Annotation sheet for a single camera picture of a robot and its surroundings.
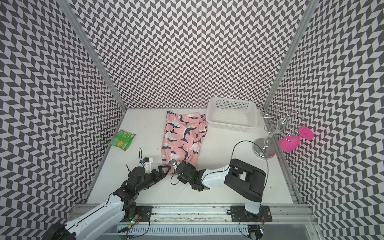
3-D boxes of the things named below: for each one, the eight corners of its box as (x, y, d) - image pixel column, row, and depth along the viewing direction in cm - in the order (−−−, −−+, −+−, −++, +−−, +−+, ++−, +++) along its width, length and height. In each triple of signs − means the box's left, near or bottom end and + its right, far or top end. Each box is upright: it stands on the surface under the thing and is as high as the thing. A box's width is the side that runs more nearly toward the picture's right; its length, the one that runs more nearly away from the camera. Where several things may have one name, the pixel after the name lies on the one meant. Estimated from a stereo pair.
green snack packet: (110, 144, 100) (108, 142, 97) (122, 131, 107) (120, 128, 105) (125, 150, 97) (124, 148, 95) (136, 136, 104) (135, 134, 102)
